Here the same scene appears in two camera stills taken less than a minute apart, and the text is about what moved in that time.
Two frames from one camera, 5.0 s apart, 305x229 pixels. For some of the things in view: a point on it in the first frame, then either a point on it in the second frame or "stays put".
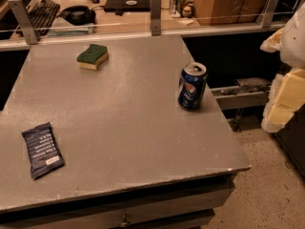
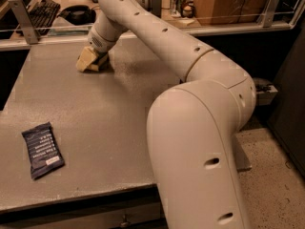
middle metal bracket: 155,10 stays put
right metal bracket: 272,6 stays put
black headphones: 78,14 stays put
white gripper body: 294,40 -> 99,43
